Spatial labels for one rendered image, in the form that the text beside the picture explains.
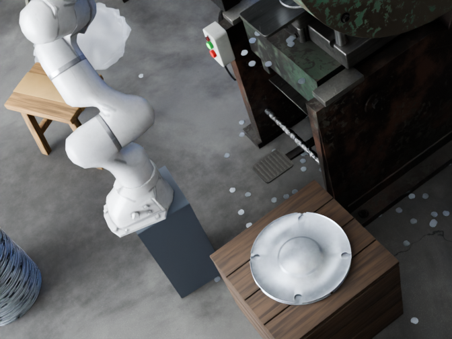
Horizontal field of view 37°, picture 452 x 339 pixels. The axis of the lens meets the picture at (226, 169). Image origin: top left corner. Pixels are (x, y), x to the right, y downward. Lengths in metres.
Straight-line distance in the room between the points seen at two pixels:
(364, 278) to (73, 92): 0.92
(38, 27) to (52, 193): 1.29
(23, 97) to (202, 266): 1.02
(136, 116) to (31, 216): 1.17
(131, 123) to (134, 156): 0.13
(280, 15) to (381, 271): 0.77
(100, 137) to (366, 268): 0.81
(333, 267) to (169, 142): 1.12
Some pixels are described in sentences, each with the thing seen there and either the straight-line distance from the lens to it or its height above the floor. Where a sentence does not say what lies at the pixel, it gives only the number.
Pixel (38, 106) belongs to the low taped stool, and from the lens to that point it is 2.72.
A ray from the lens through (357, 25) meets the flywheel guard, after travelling 1.47.
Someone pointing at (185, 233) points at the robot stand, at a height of 0.33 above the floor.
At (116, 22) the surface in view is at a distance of 3.22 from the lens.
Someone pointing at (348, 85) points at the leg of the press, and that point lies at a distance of 1.92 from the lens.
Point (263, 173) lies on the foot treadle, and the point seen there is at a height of 0.16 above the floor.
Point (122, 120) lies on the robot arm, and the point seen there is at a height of 0.83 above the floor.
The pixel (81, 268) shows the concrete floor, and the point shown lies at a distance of 2.61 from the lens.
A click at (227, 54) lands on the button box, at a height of 0.54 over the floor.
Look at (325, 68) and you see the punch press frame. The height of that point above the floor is 0.65.
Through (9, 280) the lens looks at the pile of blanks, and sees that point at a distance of 2.50.
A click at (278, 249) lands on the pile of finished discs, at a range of 1.97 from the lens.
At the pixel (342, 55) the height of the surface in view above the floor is 0.69.
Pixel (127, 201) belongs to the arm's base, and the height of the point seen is 0.55.
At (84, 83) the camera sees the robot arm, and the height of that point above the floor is 0.92.
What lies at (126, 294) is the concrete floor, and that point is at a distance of 2.48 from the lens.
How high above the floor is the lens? 2.06
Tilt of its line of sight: 52 degrees down
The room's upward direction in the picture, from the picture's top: 23 degrees counter-clockwise
